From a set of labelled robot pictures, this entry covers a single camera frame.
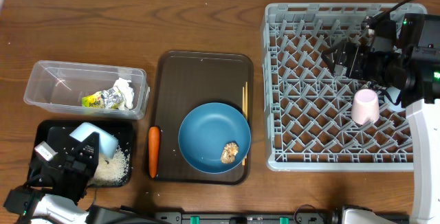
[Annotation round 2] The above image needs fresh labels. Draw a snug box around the white rice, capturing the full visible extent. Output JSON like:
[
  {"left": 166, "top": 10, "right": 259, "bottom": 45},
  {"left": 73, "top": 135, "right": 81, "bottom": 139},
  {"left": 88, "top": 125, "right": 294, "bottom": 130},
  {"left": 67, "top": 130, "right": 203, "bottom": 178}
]
[{"left": 88, "top": 146, "right": 129, "bottom": 186}]

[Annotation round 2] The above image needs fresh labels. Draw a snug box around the yellow-green snack wrapper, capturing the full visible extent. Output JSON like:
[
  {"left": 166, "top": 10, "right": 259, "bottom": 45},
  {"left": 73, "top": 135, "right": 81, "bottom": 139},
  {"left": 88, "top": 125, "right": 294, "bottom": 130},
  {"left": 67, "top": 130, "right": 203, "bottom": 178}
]
[{"left": 81, "top": 91, "right": 105, "bottom": 109}]

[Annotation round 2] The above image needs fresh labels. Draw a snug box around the light blue cup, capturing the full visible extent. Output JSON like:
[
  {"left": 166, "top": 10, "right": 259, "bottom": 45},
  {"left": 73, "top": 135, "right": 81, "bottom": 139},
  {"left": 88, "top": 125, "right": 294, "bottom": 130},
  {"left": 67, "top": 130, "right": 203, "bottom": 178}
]
[{"left": 384, "top": 87, "right": 405, "bottom": 112}]

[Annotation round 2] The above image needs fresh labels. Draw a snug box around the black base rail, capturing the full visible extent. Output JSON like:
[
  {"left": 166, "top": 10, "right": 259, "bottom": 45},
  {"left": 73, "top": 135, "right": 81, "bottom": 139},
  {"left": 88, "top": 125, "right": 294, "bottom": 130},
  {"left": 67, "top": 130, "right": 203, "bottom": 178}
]
[{"left": 154, "top": 212, "right": 340, "bottom": 224}]

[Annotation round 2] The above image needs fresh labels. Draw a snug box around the clear plastic bin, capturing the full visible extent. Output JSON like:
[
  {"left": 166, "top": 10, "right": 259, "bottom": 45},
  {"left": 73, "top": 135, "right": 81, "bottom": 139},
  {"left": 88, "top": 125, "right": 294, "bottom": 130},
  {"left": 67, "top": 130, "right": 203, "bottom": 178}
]
[{"left": 23, "top": 60, "right": 150, "bottom": 120}]

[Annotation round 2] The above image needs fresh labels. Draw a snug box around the foil wrapper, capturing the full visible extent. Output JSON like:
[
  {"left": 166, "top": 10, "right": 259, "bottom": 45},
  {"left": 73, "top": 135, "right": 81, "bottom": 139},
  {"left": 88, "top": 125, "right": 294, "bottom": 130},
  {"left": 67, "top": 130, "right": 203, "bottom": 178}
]
[{"left": 100, "top": 87, "right": 124, "bottom": 109}]

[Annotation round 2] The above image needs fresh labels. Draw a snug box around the brown food scrap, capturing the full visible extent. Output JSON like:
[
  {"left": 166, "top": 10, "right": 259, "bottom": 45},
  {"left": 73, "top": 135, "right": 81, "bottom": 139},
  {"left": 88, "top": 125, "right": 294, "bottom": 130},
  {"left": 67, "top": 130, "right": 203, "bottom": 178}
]
[{"left": 221, "top": 142, "right": 239, "bottom": 164}]

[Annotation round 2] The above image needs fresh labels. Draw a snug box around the dark blue plate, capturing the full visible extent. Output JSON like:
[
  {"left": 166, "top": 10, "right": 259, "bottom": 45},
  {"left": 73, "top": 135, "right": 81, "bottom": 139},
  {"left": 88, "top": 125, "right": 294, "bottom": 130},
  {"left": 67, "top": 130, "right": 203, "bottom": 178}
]
[{"left": 178, "top": 102, "right": 252, "bottom": 174}]

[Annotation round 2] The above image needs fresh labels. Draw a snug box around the crumpled white tissue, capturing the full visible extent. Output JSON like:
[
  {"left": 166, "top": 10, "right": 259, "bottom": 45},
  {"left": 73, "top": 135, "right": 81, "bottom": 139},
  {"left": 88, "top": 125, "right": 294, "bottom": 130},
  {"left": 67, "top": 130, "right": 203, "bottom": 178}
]
[{"left": 113, "top": 78, "right": 134, "bottom": 110}]

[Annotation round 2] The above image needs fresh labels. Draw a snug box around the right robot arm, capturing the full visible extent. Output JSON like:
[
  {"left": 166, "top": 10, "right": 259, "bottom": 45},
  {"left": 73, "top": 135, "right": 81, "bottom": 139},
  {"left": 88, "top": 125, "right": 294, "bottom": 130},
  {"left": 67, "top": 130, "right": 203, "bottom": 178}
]
[{"left": 321, "top": 13, "right": 439, "bottom": 223}]

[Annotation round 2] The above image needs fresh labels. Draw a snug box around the pink cup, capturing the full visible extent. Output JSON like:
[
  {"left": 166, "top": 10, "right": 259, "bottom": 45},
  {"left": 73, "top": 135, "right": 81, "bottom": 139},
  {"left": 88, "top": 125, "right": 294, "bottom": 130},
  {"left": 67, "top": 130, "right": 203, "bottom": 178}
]
[{"left": 351, "top": 89, "right": 380, "bottom": 125}]

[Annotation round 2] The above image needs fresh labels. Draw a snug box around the wooden chopstick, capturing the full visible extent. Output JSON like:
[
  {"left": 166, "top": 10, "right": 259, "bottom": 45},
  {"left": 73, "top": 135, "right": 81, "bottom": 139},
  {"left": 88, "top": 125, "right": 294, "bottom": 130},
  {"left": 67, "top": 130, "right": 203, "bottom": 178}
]
[
  {"left": 244, "top": 82, "right": 248, "bottom": 120},
  {"left": 242, "top": 86, "right": 247, "bottom": 166}
]

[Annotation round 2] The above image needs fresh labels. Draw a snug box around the black waste tray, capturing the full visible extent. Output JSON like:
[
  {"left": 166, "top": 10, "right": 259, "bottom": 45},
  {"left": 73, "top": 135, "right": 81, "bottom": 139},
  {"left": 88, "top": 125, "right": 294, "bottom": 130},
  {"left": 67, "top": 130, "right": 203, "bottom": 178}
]
[{"left": 27, "top": 120, "right": 135, "bottom": 188}]

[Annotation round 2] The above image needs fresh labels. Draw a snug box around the grey dishwasher rack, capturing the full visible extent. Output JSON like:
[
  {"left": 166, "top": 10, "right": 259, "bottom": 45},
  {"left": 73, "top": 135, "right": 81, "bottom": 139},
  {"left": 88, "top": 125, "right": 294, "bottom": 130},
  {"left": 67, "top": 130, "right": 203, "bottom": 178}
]
[{"left": 261, "top": 3, "right": 426, "bottom": 172}]

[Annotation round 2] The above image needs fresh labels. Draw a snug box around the brown serving tray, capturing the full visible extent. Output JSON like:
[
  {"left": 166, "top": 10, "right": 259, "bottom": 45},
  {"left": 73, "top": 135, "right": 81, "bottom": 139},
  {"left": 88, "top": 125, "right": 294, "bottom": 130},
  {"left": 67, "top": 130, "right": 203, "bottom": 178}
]
[{"left": 151, "top": 51, "right": 253, "bottom": 186}]

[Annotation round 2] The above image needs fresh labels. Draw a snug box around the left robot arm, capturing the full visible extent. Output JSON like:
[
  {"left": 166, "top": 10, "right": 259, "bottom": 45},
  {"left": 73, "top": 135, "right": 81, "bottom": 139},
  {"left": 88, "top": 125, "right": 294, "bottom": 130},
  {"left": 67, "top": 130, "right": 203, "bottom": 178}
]
[{"left": 3, "top": 132, "right": 163, "bottom": 224}]

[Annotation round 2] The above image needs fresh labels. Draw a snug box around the orange carrot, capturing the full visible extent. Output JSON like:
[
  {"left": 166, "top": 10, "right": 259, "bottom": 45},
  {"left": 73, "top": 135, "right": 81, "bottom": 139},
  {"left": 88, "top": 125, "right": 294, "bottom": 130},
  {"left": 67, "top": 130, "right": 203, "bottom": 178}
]
[{"left": 148, "top": 126, "right": 160, "bottom": 178}]

